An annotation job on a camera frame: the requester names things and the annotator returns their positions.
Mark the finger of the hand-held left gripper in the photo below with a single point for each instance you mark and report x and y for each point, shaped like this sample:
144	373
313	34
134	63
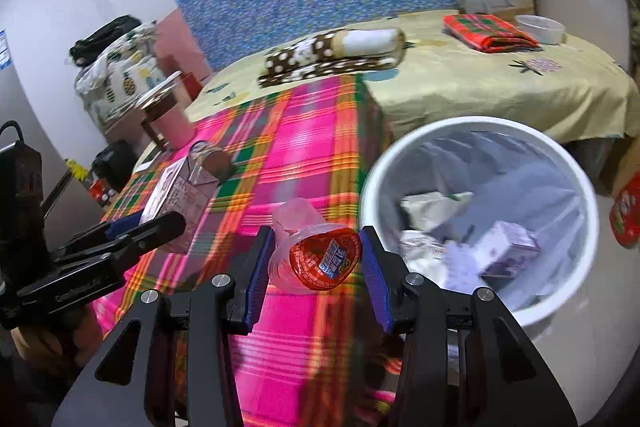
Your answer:
120	228
155	234

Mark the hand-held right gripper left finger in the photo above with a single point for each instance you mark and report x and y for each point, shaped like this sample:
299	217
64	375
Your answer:
257	282

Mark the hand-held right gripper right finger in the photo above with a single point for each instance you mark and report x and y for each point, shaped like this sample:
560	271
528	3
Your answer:
377	282

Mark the pink drink carton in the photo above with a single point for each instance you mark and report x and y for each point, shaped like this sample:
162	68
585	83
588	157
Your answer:
185	192

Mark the pink jelly cup red lid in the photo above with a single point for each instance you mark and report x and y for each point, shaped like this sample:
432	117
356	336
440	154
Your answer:
320	257

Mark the white round bin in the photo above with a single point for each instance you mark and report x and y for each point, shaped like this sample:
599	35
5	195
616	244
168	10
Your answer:
475	124

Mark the small red packet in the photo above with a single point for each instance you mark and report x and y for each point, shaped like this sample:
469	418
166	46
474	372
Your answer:
100	194

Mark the black appliance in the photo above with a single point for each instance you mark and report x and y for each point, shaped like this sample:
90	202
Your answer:
112	162

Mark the yellow and black object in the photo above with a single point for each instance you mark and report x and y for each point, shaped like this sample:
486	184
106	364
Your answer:
76	168

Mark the crumpled white wrapper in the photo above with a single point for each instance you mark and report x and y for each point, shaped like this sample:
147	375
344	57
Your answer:
430	207

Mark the pink cup with lid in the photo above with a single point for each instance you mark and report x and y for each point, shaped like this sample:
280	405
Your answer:
172	124

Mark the purple drink carton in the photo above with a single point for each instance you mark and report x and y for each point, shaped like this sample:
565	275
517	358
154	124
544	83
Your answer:
505	247

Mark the pineapple print cloth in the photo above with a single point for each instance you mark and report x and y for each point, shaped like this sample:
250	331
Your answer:
120	79

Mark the small red box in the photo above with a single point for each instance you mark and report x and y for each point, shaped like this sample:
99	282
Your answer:
192	88

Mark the pink plaid tablecloth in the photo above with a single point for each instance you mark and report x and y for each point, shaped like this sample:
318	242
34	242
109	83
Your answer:
310	132

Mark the black bag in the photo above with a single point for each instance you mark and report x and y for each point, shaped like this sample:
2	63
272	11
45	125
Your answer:
102	37

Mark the brown polka dot blanket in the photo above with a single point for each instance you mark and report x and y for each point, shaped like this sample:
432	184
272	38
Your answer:
295	62

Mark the yellow bedsheet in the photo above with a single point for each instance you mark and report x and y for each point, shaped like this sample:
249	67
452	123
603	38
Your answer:
475	77

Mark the red snack packet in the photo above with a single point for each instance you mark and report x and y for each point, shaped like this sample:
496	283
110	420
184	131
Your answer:
625	217

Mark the red plaid folded cloth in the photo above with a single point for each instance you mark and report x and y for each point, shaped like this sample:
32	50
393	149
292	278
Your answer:
480	29

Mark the white bowl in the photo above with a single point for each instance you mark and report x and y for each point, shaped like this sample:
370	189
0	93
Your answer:
540	29

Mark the wall sticker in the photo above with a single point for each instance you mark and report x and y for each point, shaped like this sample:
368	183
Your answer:
5	49

